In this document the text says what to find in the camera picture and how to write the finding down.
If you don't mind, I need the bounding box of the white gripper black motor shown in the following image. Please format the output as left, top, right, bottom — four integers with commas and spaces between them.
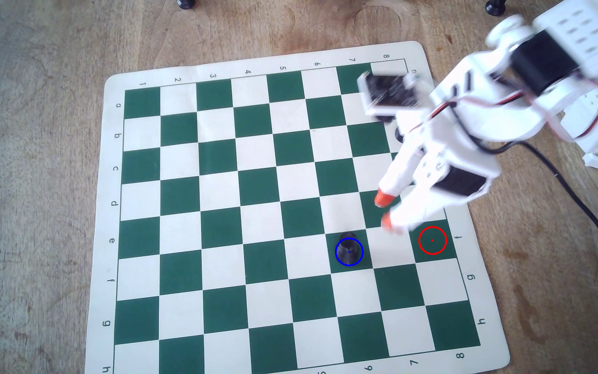
374, 104, 502, 234

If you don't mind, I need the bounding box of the black chess pawn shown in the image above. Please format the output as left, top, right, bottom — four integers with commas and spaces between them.
336, 231, 364, 267

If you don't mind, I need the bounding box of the green and white chess mat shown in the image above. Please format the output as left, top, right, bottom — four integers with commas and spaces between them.
83, 41, 511, 374

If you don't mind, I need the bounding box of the red and white servo wire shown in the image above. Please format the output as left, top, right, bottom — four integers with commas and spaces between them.
408, 91, 531, 136

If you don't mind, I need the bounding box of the white-cased wrist camera board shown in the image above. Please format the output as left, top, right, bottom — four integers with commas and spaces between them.
357, 70, 432, 123

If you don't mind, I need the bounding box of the thick black cable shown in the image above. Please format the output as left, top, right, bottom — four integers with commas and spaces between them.
478, 139, 598, 286

